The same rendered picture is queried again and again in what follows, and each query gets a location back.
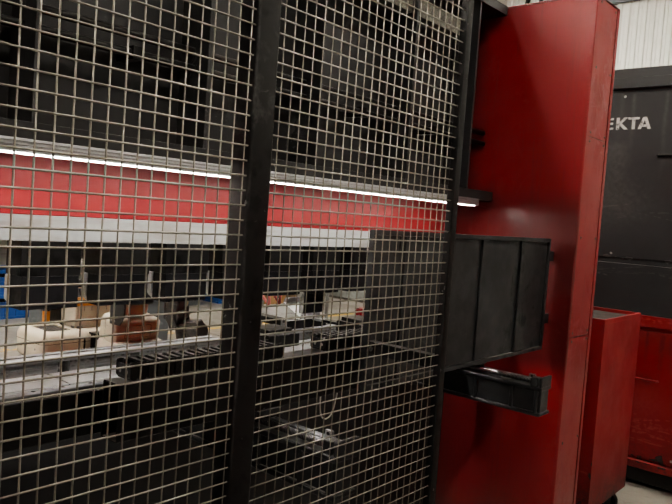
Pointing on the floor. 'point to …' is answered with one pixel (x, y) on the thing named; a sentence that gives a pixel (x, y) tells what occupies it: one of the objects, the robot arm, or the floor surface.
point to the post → (266, 86)
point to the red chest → (608, 405)
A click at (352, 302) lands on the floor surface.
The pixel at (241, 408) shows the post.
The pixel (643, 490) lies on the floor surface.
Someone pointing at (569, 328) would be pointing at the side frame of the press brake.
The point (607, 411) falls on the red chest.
